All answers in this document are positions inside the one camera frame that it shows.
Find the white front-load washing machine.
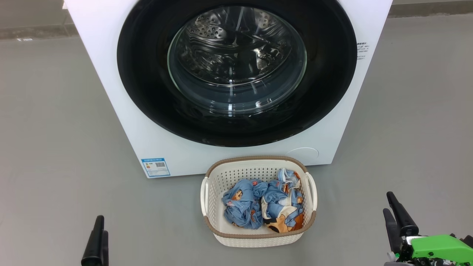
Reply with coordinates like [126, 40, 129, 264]
[64, 0, 393, 179]

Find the round white filter cover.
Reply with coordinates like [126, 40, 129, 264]
[285, 147, 319, 163]

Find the black round glass washer door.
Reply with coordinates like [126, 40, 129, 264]
[117, 0, 358, 147]

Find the blue orange white print garment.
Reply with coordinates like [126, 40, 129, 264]
[261, 168, 305, 233]

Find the cream perforated laundry basket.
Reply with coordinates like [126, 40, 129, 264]
[200, 156, 318, 248]

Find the blue cartoon print garment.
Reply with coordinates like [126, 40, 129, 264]
[221, 179, 268, 229]

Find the blue energy label sticker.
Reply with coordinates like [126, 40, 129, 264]
[141, 158, 171, 178]

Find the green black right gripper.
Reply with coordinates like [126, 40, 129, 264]
[383, 192, 473, 266]

